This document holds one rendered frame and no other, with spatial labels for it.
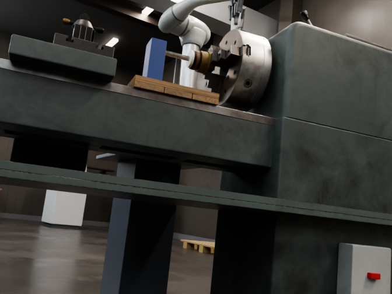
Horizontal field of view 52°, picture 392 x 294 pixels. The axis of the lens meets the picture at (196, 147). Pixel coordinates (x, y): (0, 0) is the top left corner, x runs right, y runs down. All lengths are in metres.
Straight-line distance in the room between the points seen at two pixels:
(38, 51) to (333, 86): 1.06
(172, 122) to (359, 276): 0.83
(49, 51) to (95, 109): 0.21
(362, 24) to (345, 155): 4.68
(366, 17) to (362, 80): 4.49
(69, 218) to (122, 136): 7.50
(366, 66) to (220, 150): 0.73
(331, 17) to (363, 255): 5.40
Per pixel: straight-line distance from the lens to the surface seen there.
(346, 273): 1.57
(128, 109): 1.32
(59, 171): 1.13
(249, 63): 1.55
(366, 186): 1.69
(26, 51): 1.27
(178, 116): 1.36
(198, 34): 2.44
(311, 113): 1.56
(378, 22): 6.07
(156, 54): 1.54
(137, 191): 1.16
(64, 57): 1.27
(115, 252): 2.08
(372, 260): 1.61
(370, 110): 1.76
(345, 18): 6.47
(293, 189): 1.48
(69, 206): 8.75
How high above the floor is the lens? 0.47
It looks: 10 degrees up
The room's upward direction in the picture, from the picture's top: 6 degrees clockwise
